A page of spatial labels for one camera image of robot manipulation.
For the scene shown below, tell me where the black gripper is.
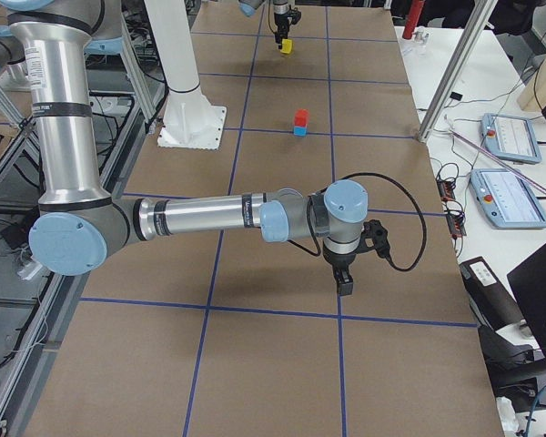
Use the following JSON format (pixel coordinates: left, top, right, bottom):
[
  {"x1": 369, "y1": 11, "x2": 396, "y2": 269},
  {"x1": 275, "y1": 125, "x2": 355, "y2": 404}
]
[
  {"x1": 323, "y1": 250, "x2": 357, "y2": 296},
  {"x1": 274, "y1": 13, "x2": 290, "y2": 48}
]

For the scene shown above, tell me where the yellow block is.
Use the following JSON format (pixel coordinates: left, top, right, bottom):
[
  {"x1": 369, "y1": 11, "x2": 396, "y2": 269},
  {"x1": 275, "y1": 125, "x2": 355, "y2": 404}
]
[{"x1": 279, "y1": 38, "x2": 293, "y2": 55}]

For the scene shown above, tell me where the red block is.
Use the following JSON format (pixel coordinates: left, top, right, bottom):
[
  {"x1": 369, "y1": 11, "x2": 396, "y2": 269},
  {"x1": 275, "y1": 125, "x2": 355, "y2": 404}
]
[{"x1": 293, "y1": 108, "x2": 309, "y2": 127}]

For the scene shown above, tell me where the blue block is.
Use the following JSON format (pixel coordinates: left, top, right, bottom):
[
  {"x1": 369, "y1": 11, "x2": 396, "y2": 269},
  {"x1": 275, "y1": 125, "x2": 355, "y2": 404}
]
[{"x1": 293, "y1": 126, "x2": 308, "y2": 137}]

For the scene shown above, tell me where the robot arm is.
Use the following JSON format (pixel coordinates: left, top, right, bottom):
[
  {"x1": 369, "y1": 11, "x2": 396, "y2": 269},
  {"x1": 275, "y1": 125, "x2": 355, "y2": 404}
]
[
  {"x1": 238, "y1": 0, "x2": 300, "y2": 51},
  {"x1": 4, "y1": 1, "x2": 368, "y2": 296}
]

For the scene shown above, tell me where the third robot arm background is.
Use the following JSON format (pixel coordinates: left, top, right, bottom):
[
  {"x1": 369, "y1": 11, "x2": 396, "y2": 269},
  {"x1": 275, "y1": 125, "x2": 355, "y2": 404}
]
[{"x1": 0, "y1": 25, "x2": 27, "y2": 82}]

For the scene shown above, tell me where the orange circuit board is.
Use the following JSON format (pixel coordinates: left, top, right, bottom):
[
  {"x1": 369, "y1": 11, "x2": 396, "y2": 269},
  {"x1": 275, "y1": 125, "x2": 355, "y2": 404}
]
[{"x1": 437, "y1": 180, "x2": 456, "y2": 202}]

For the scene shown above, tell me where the red bottle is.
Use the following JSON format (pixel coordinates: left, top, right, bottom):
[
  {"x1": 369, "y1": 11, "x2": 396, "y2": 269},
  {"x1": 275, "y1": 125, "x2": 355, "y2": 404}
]
[{"x1": 402, "y1": 0, "x2": 425, "y2": 40}]

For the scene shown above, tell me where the metal valve fitting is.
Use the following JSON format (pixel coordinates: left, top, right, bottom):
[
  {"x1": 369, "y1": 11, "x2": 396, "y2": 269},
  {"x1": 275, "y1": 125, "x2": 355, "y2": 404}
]
[{"x1": 413, "y1": 26, "x2": 430, "y2": 49}]

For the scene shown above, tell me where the black cardboard box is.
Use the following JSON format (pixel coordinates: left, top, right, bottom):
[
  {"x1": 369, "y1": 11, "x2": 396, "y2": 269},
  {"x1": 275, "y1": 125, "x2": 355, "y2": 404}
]
[{"x1": 459, "y1": 257, "x2": 526, "y2": 330}]

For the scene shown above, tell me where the lower teach pendant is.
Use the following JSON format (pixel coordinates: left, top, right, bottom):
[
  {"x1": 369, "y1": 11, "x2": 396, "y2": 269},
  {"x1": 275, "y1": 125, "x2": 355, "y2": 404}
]
[{"x1": 470, "y1": 168, "x2": 546, "y2": 229}]

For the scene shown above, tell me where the teach pendant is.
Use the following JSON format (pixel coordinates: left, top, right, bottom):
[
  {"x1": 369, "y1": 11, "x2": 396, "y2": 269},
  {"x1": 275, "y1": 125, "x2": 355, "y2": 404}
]
[
  {"x1": 480, "y1": 113, "x2": 542, "y2": 164},
  {"x1": 470, "y1": 168, "x2": 546, "y2": 229}
]

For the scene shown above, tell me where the grabber reacher tool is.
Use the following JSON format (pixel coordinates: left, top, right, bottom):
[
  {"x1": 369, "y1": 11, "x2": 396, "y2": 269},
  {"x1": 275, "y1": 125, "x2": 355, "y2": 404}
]
[{"x1": 449, "y1": 114, "x2": 546, "y2": 196}]

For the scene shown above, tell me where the upper teach pendant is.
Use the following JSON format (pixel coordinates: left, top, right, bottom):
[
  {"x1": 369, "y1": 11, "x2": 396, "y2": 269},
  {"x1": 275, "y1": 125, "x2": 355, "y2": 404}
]
[{"x1": 480, "y1": 113, "x2": 542, "y2": 164}]

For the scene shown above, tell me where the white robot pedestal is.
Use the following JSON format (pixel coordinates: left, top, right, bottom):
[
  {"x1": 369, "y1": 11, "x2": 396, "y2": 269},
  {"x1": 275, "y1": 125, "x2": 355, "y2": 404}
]
[{"x1": 145, "y1": 0, "x2": 227, "y2": 150}]

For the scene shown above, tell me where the aluminium frame post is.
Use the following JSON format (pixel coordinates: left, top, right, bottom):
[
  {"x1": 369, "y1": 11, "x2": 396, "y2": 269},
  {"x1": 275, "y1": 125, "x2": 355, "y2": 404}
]
[{"x1": 417, "y1": 0, "x2": 498, "y2": 143}]

